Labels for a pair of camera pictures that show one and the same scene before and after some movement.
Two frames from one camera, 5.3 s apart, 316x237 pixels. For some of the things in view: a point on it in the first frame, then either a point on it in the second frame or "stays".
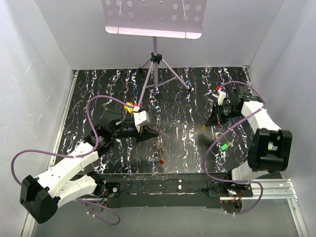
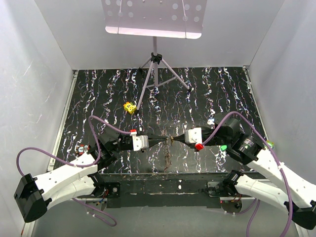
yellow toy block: x=129 y=109 stays
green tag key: x=224 y=147 stays
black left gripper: x=149 y=133 → x=154 y=139
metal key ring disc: x=160 y=147 → x=168 y=160
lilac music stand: x=171 y=19 stays
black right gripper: x=215 y=119 → x=181 y=138
